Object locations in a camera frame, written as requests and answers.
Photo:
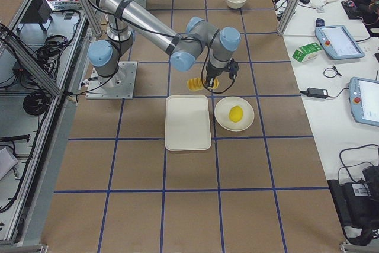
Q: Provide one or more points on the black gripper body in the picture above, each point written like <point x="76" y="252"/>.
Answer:
<point x="211" y="75"/>

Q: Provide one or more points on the upper teach pendant tablet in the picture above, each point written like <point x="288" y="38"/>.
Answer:
<point x="338" y="43"/>

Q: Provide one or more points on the yellow lemon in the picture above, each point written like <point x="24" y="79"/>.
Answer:
<point x="235" y="114"/>

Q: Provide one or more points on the sliced yellow bread loaf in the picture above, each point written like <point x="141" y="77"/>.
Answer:
<point x="197" y="84"/>

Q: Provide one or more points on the lower teach pendant tablet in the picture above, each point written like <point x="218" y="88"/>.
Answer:
<point x="363" y="98"/>

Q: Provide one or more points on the teach pendant tablet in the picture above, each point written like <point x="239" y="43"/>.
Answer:
<point x="338" y="43"/>
<point x="363" y="98"/>

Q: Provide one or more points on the white rectangular tray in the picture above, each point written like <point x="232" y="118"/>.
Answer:
<point x="187" y="123"/>

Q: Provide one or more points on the black power adapter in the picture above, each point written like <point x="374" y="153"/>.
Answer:
<point x="317" y="93"/>

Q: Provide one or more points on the cream plate with lemon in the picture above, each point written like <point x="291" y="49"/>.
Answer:
<point x="221" y="112"/>

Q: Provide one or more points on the green white carton box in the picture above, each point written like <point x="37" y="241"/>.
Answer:
<point x="307" y="52"/>

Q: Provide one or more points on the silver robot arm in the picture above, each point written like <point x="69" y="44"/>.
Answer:
<point x="182" y="50"/>

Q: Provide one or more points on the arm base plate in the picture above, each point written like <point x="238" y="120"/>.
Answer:
<point x="120" y="86"/>

